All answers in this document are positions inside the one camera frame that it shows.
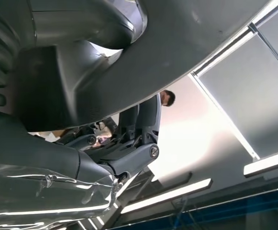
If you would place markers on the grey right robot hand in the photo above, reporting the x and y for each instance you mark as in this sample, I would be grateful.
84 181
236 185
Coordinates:
33 152

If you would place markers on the ceiling light strip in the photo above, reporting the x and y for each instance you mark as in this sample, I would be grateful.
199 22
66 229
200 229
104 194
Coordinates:
268 163
165 196
225 52

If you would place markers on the person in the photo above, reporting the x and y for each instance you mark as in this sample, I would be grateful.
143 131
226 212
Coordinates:
168 96

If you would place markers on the blue metal beam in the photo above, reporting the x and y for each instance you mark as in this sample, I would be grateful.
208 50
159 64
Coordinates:
249 203

